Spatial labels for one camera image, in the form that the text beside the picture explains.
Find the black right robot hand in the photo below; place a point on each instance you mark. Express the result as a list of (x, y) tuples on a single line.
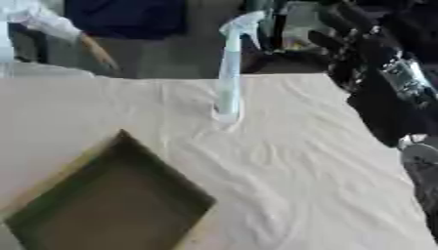
[(381, 97)]

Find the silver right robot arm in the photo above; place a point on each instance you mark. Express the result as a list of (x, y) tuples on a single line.
[(423, 175)]

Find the clear spray bottle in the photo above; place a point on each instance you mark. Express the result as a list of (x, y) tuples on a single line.
[(230, 81)]

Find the tan open cardboard box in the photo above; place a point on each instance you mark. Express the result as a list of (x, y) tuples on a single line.
[(114, 198)]

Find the person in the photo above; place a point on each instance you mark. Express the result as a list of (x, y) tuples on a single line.
[(128, 18)]

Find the wooden chair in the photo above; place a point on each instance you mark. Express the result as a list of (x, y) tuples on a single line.
[(100, 55)]

